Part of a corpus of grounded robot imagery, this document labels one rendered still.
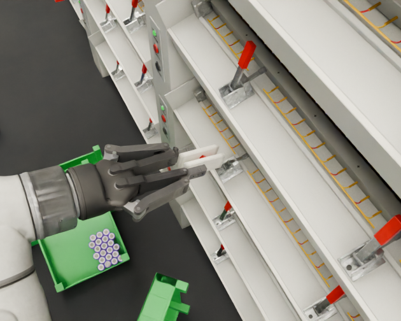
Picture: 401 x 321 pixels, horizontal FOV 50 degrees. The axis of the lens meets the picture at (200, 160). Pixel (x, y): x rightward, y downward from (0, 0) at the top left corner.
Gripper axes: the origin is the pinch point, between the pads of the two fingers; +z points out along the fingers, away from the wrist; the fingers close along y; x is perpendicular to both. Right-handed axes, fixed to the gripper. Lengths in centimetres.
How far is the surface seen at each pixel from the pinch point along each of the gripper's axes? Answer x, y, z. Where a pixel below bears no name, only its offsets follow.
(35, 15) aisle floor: -62, -136, 4
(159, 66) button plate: 0.6, -22.1, 2.6
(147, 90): -24.4, -41.9, 11.7
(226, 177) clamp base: -5.6, 1.0, 5.8
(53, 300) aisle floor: -68, -15, -22
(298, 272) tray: -5.4, 20.5, 7.6
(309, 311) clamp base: -6.1, 26.0, 5.9
